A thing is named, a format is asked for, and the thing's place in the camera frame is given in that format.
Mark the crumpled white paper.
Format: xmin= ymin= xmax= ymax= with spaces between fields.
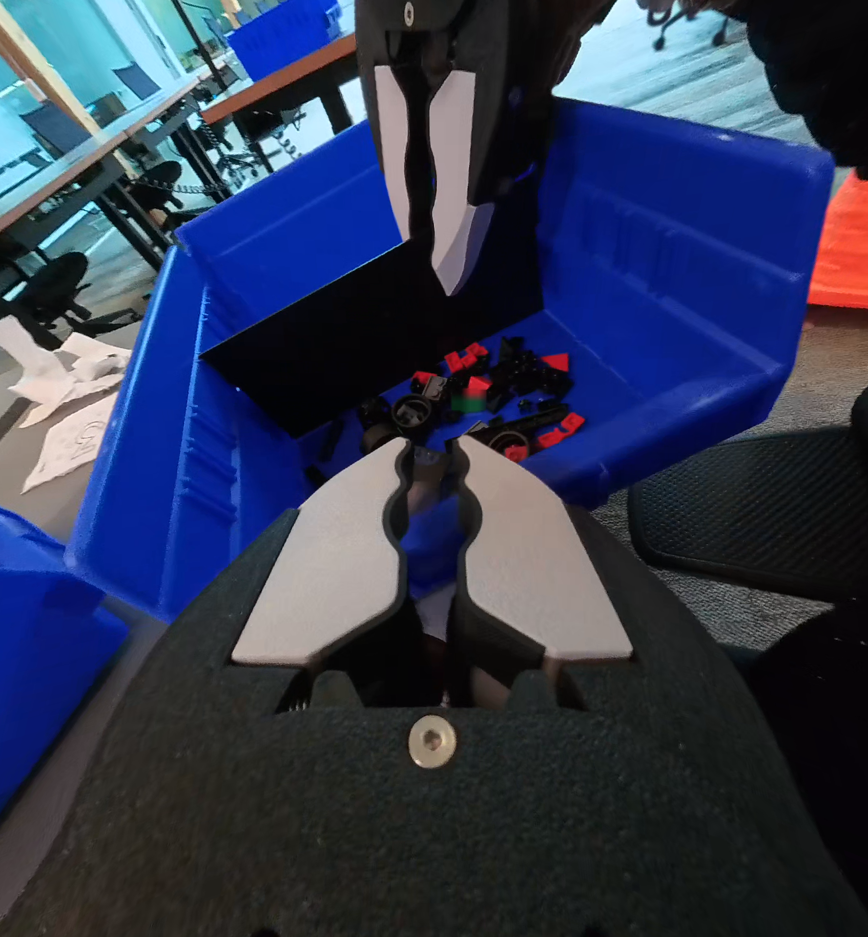
xmin=0 ymin=322 xmax=135 ymax=427

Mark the person's dark clothing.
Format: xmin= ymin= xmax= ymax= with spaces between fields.
xmin=745 ymin=0 xmax=868 ymax=180

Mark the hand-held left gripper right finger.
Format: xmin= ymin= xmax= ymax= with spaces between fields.
xmin=451 ymin=435 xmax=636 ymax=673

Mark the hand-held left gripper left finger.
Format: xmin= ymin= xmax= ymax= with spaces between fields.
xmin=229 ymin=436 xmax=414 ymax=671

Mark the black mesh office chair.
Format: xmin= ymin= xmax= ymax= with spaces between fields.
xmin=628 ymin=369 xmax=868 ymax=605

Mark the pile of black red lego pieces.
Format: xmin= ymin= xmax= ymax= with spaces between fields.
xmin=320 ymin=337 xmax=587 ymax=469

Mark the printed white paper sheet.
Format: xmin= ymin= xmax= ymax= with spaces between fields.
xmin=20 ymin=391 xmax=124 ymax=495

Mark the black bin divider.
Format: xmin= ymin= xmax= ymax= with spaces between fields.
xmin=200 ymin=234 xmax=545 ymax=440

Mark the person's dark trouser leg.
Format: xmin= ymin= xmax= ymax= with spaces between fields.
xmin=720 ymin=596 xmax=868 ymax=937

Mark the wooden office desk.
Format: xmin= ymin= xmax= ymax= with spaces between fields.
xmin=200 ymin=33 xmax=362 ymax=158
xmin=0 ymin=81 xmax=211 ymax=345

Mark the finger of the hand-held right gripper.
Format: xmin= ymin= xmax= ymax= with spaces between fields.
xmin=427 ymin=69 xmax=496 ymax=298
xmin=372 ymin=64 xmax=426 ymax=246

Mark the blue plastic bin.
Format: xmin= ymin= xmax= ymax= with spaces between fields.
xmin=0 ymin=489 xmax=131 ymax=861
xmin=64 ymin=95 xmax=838 ymax=623
xmin=227 ymin=0 xmax=341 ymax=81

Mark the orange plastic object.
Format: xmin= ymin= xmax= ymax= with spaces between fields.
xmin=807 ymin=170 xmax=868 ymax=312

